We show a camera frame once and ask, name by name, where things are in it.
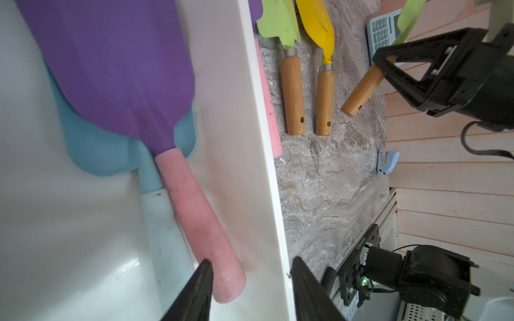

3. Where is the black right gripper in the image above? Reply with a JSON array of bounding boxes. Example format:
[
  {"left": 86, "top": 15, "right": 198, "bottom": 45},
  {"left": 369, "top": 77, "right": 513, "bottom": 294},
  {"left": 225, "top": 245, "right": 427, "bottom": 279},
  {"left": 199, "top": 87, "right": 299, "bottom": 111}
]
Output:
[{"left": 372, "top": 24, "right": 513, "bottom": 131}]

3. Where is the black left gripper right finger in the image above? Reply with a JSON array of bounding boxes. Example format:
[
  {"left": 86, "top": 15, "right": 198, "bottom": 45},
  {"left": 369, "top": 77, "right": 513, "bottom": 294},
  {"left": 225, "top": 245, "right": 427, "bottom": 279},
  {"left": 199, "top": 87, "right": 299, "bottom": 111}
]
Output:
[{"left": 290, "top": 256, "right": 345, "bottom": 321}]

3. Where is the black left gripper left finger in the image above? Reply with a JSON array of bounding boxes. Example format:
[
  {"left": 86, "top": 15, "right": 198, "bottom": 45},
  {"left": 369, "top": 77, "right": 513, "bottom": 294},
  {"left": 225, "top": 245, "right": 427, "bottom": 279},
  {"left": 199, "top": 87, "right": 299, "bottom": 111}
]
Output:
[{"left": 161, "top": 259, "right": 214, "bottom": 321}]

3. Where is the green trowel wooden handle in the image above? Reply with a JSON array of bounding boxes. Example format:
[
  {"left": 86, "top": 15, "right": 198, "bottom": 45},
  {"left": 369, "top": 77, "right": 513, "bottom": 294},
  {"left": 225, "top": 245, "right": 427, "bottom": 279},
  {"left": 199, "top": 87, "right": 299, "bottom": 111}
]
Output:
[{"left": 341, "top": 0, "right": 428, "bottom": 119}]

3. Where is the yellow shovel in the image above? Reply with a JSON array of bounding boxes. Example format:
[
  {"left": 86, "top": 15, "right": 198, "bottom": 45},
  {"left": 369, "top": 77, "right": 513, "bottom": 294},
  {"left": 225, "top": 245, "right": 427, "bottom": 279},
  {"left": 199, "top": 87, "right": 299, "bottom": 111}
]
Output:
[{"left": 296, "top": 0, "right": 335, "bottom": 136}]

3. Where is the white plastic storage box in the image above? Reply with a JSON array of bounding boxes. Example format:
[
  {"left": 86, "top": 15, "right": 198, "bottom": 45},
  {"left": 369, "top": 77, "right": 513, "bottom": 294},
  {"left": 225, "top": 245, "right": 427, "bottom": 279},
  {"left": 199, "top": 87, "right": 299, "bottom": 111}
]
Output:
[{"left": 1, "top": 1, "right": 296, "bottom": 320}]

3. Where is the large green shovel blade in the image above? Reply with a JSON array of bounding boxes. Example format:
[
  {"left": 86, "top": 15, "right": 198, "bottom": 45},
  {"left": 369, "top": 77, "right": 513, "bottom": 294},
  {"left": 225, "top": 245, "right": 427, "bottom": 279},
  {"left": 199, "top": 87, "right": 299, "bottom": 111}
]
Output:
[{"left": 256, "top": 0, "right": 306, "bottom": 136}]

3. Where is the green shovel blue handle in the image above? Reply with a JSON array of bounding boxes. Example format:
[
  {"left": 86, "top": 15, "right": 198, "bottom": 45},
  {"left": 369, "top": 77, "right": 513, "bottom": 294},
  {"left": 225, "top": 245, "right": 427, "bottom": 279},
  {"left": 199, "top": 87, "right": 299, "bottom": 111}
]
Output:
[{"left": 48, "top": 74, "right": 195, "bottom": 312}]

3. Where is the purple shovel pink handle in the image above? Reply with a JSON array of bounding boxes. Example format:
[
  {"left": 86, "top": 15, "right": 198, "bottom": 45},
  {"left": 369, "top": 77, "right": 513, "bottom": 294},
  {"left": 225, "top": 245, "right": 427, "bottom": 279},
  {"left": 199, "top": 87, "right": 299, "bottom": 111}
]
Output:
[{"left": 17, "top": 1, "right": 246, "bottom": 304}]

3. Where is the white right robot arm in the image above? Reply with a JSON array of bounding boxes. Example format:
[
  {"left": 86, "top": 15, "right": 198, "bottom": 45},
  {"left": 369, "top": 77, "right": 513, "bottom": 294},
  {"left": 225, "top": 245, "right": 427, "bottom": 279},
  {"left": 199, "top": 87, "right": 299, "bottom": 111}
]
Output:
[{"left": 321, "top": 23, "right": 513, "bottom": 318}]

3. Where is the light blue calculator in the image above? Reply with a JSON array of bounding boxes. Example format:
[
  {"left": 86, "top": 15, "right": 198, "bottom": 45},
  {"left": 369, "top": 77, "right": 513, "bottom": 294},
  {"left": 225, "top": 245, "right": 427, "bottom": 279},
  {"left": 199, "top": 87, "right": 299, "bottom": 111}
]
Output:
[{"left": 366, "top": 9, "right": 402, "bottom": 64}]

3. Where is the small blue clip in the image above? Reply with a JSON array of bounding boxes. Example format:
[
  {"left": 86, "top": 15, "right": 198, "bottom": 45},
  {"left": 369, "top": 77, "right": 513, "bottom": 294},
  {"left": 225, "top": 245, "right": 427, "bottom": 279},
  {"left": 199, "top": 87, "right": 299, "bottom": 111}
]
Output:
[{"left": 377, "top": 149, "right": 400, "bottom": 175}]

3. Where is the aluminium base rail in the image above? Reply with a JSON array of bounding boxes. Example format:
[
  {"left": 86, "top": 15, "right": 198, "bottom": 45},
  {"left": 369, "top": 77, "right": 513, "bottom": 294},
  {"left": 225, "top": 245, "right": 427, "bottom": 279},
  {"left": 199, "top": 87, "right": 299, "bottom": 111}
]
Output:
[{"left": 323, "top": 189, "right": 460, "bottom": 320}]

